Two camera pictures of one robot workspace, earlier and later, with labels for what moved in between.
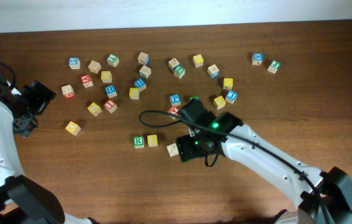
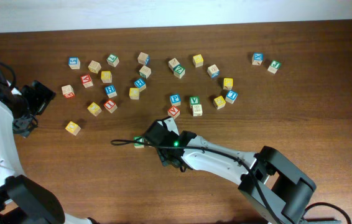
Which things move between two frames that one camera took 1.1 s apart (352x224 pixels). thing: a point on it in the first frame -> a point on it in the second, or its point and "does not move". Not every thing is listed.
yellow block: [198, 60] does not move
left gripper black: [41, 100] does not move
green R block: [138, 142] does not move
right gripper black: [186, 148] -> [162, 153]
